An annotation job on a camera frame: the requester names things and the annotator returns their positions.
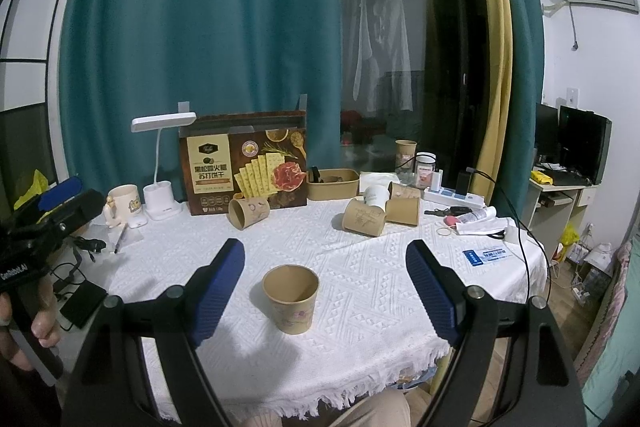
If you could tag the yellow curtain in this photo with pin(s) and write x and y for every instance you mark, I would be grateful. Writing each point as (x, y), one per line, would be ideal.
(495, 57)

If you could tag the brown paper cup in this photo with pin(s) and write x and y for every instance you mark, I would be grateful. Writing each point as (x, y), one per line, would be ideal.
(404, 191)
(292, 302)
(364, 219)
(248, 212)
(403, 212)
(405, 154)

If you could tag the clear glass jar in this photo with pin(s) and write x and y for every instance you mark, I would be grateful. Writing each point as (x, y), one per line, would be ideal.
(425, 172)

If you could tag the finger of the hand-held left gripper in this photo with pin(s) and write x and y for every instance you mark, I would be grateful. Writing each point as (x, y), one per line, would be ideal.
(60, 194)
(82, 207)

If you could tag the white cartoon mug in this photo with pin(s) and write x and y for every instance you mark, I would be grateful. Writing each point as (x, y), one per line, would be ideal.
(125, 207)

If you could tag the white wall socket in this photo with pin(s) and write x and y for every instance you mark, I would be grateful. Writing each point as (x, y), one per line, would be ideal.
(572, 97)

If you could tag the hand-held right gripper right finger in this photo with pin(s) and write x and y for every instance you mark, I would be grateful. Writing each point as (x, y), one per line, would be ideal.
(432, 292)

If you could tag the white hanging shirt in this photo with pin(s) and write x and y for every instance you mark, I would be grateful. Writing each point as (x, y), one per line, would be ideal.
(361, 47)

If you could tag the white desk lamp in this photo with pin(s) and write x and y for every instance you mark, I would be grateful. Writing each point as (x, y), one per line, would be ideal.
(159, 202)

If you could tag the black pen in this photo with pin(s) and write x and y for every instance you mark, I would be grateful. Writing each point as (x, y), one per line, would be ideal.
(120, 239)

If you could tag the small white bottle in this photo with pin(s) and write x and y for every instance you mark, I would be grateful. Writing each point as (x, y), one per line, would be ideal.
(437, 182)

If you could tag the brown cracker box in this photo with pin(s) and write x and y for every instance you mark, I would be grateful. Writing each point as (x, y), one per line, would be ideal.
(245, 167)

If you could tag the brown paper bowl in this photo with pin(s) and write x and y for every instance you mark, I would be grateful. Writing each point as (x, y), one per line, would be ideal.
(332, 189)

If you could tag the white power strip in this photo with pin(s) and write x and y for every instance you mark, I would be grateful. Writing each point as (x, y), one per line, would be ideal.
(452, 198)

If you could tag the wooden computer desk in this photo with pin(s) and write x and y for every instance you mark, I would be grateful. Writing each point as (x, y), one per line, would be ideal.
(565, 202)

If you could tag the teal curtain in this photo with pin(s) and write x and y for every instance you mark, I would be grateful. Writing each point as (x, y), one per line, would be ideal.
(527, 82)
(200, 17)

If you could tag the black monitor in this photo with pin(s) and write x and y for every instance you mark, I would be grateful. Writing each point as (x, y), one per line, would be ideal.
(582, 142)
(546, 132)

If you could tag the person's left hand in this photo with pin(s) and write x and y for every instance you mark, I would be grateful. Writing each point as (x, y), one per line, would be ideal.
(47, 322)

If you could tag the pink round sponge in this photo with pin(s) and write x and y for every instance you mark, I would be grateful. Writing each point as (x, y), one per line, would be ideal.
(451, 221)

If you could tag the blue and white card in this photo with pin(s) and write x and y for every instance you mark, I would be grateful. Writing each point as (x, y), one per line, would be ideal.
(487, 254)

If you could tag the white tube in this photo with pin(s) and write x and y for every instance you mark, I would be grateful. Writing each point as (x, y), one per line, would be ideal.
(475, 216)

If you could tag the rubber band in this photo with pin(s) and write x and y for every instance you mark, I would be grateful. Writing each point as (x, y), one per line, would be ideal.
(437, 232)

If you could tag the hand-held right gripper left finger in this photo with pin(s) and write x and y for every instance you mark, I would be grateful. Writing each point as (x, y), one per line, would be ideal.
(220, 292)

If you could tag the yellow packet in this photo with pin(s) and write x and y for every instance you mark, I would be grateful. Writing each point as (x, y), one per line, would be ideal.
(541, 177)

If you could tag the black power adapter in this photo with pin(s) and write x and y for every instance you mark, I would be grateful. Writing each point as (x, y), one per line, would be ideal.
(464, 183)

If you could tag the white paper cup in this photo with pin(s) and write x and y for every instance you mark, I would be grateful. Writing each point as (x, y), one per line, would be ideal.
(376, 197)

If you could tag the yellow plastic bag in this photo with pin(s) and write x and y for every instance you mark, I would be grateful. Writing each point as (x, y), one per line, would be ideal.
(569, 239)
(31, 187)

